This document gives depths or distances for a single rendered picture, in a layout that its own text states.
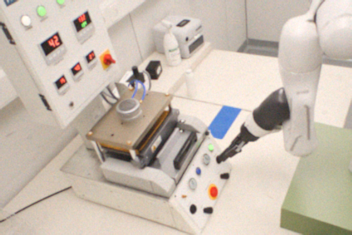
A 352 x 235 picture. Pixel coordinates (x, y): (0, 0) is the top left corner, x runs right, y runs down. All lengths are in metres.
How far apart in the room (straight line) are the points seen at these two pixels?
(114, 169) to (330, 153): 0.76
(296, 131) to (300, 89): 0.14
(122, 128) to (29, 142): 0.61
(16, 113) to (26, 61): 0.56
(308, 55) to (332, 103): 0.89
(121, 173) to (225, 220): 0.40
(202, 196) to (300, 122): 0.47
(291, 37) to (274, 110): 0.26
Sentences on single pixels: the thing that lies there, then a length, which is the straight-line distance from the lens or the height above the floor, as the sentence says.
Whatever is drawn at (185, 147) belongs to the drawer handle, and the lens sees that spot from 1.14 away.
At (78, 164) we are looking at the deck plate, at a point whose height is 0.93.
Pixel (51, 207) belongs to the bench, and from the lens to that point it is 1.52.
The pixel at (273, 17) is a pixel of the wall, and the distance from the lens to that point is 3.51.
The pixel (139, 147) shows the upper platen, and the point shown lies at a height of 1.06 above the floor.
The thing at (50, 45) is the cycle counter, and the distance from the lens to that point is 1.07.
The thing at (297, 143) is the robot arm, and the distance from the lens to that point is 1.02.
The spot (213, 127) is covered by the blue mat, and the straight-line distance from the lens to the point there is 1.59.
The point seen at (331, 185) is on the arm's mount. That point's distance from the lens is 1.22.
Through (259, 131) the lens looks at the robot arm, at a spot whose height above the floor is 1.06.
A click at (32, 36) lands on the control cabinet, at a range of 1.04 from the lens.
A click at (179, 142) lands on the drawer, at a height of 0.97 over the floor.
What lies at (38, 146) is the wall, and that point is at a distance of 1.68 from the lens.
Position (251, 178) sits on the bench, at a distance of 1.37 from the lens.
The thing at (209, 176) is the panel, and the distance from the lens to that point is 1.27.
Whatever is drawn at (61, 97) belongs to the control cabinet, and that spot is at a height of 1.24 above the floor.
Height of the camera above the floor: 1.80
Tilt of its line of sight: 44 degrees down
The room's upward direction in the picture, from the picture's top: 9 degrees counter-clockwise
